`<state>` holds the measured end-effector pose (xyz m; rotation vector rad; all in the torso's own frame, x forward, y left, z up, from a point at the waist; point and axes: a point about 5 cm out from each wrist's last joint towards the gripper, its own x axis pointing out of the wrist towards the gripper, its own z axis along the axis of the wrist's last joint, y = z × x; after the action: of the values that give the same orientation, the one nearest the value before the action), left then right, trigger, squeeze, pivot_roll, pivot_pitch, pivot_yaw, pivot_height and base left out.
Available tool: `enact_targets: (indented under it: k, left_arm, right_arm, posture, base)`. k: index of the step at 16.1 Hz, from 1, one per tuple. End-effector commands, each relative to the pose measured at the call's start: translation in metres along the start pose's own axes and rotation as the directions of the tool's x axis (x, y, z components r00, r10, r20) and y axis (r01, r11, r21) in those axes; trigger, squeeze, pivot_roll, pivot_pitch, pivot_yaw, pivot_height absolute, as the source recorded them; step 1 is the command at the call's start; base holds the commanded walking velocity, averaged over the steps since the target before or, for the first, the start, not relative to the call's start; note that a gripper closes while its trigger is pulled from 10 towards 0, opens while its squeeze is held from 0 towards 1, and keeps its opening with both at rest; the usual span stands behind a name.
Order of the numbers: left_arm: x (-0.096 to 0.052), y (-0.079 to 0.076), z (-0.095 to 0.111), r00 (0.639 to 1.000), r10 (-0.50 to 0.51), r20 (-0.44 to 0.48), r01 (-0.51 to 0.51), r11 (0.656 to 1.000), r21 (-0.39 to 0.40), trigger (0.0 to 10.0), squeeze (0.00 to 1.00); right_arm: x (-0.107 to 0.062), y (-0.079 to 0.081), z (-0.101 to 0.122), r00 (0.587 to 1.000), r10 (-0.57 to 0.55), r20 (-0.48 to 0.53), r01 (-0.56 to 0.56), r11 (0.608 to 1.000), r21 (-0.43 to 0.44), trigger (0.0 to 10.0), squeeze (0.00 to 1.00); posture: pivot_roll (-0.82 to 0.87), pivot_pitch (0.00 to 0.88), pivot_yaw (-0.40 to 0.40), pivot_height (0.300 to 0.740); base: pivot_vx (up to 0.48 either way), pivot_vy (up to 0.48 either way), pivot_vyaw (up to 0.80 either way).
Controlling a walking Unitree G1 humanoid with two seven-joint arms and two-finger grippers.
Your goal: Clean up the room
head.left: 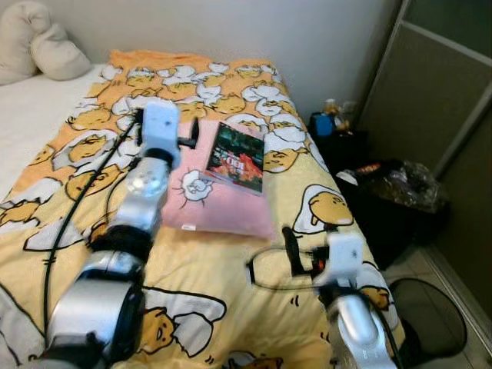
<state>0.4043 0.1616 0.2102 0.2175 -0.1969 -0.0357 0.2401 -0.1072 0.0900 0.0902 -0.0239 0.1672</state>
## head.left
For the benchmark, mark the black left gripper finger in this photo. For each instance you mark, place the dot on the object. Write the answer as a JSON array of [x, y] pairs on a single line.
[[194, 134]]

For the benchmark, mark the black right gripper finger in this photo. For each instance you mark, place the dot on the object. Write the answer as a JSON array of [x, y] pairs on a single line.
[[293, 250]]

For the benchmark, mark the dark green red book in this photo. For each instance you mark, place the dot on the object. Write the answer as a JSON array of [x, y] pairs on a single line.
[[234, 157]]

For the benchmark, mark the pink pillow with egg print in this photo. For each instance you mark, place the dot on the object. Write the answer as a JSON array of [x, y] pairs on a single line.
[[223, 211]]

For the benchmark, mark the yellow egg cartoon blanket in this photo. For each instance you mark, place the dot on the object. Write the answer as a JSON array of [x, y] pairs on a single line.
[[207, 261]]

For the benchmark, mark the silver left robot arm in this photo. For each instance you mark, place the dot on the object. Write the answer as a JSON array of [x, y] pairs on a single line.
[[142, 192]]

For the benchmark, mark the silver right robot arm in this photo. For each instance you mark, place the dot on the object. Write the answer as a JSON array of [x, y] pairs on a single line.
[[357, 330]]

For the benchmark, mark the black bin with plastic bag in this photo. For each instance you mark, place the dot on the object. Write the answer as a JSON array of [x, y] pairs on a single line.
[[384, 223]]

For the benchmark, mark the black nightstand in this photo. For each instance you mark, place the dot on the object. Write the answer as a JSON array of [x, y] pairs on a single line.
[[338, 150]]

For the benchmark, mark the red white packet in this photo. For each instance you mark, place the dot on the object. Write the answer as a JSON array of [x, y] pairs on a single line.
[[369, 168]]

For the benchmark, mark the black mesh basket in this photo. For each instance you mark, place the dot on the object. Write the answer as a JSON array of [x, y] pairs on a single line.
[[430, 315]]

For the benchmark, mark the small blue container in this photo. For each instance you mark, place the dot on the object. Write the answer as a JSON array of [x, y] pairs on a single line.
[[324, 124]]

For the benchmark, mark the beige plush pillow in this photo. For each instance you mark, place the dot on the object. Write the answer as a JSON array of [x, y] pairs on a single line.
[[58, 58]]

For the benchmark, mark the white bed sheet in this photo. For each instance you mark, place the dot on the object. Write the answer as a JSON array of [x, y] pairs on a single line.
[[31, 115]]

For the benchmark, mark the grey sliding wardrobe door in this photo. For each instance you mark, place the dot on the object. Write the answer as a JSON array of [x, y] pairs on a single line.
[[430, 92]]

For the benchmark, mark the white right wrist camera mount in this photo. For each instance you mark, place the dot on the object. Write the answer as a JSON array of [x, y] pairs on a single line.
[[342, 257]]

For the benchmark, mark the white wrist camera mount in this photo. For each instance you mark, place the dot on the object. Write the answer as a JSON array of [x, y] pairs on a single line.
[[160, 123], [342, 257]]

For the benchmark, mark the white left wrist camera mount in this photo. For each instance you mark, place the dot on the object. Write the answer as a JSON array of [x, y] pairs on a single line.
[[160, 123]]

